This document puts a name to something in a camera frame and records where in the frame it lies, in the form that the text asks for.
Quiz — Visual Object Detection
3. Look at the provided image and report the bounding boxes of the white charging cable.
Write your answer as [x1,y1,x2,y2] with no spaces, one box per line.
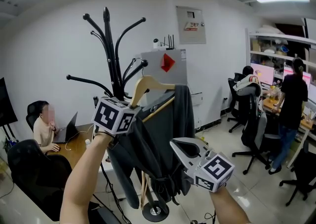
[64,129,94,151]

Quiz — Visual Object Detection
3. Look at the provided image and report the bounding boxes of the dark grey garment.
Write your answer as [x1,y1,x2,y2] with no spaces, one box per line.
[107,84,196,209]

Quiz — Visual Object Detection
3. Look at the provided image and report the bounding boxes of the pink screen monitor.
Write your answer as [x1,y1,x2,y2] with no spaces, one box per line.
[282,66,312,88]
[250,62,275,86]

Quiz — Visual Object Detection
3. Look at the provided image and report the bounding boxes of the wooden clothes hanger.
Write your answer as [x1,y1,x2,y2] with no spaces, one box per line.
[140,170,150,210]
[129,66,176,123]

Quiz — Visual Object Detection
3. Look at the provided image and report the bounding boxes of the gray office chair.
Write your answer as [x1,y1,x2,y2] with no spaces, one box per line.
[232,86,281,176]

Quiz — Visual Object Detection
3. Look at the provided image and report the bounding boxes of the person's right forearm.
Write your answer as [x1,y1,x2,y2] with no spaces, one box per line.
[208,186,252,224]

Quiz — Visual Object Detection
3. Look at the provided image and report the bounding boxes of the black coat rack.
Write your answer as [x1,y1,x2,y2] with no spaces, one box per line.
[66,6,170,223]

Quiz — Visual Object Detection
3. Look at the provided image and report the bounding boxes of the brown wooden desk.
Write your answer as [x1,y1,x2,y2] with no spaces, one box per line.
[46,123,96,169]

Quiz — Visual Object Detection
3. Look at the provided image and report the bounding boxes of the black laptop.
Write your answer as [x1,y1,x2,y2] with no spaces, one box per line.
[52,111,79,144]

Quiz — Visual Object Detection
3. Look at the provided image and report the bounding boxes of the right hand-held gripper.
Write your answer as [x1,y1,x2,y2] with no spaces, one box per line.
[169,137,235,193]

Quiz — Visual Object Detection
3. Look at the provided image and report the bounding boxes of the white wall box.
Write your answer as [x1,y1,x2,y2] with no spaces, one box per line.
[191,92,203,107]

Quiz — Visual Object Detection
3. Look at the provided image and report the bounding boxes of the gray electrical panel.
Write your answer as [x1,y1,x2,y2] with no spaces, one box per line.
[175,5,207,45]

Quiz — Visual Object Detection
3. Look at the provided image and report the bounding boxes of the silver refrigerator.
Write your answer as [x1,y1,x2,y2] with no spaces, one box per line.
[140,48,188,110]

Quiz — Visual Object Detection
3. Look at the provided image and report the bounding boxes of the red paper decoration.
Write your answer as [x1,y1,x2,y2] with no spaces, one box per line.
[160,53,176,73]

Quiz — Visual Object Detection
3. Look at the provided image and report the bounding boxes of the white desk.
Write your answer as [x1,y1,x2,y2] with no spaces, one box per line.
[98,149,117,173]

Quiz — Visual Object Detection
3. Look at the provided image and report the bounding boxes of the white storage shelf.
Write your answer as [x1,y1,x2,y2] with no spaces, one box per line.
[245,28,316,88]

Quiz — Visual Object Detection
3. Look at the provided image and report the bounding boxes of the black floor cables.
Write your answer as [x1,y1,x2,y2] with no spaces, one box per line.
[190,212,217,224]

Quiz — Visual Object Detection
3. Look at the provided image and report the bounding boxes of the black television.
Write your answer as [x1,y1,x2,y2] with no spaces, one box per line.
[0,77,18,127]

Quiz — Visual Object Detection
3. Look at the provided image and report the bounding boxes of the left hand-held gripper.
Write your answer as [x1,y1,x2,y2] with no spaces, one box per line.
[91,96,142,136]

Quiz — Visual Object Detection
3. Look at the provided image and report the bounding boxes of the person's left forearm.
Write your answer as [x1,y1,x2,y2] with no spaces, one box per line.
[60,131,114,224]

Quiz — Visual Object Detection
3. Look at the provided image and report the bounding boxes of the black router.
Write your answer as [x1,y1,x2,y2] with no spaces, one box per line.
[160,34,175,51]

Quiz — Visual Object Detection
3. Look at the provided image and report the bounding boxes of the large black mesh office chair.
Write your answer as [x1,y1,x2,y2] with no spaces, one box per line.
[6,139,99,223]

